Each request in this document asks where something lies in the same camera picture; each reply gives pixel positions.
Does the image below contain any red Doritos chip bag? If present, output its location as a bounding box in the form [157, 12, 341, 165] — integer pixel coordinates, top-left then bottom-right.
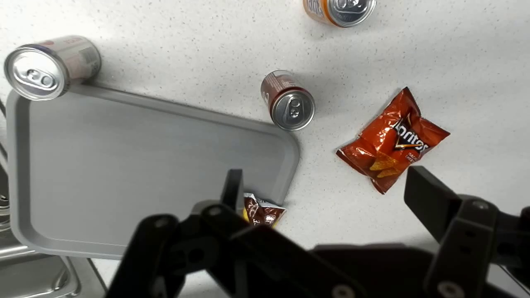
[335, 85, 452, 195]

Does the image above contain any red soda can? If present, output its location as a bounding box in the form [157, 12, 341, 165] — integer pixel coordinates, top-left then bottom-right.
[260, 67, 316, 132]

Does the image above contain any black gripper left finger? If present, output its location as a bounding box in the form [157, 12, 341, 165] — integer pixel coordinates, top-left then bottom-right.
[106, 166, 369, 298]

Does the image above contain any orange soda can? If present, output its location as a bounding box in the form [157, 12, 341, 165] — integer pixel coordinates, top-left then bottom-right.
[301, 0, 378, 29]

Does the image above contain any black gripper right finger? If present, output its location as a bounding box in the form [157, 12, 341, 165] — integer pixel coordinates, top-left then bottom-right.
[402, 163, 530, 298]

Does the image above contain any small chip bag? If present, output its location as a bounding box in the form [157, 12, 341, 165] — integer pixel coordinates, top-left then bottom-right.
[240, 190, 287, 228]

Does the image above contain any silver soda can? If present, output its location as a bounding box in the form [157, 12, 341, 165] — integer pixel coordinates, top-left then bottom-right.
[2, 32, 104, 102]

